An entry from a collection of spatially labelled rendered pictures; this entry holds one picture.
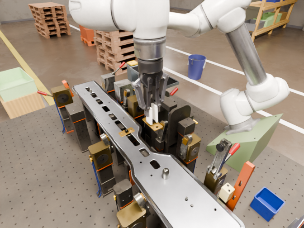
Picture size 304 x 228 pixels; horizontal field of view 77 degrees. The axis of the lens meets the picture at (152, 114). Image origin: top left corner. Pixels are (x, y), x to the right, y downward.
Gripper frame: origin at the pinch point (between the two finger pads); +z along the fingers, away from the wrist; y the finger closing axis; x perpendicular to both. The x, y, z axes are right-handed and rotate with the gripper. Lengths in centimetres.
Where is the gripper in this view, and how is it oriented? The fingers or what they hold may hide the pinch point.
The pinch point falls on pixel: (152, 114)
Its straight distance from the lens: 66.7
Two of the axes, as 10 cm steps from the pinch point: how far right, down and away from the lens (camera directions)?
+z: 0.3, 8.2, 5.7
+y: -8.3, 3.4, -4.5
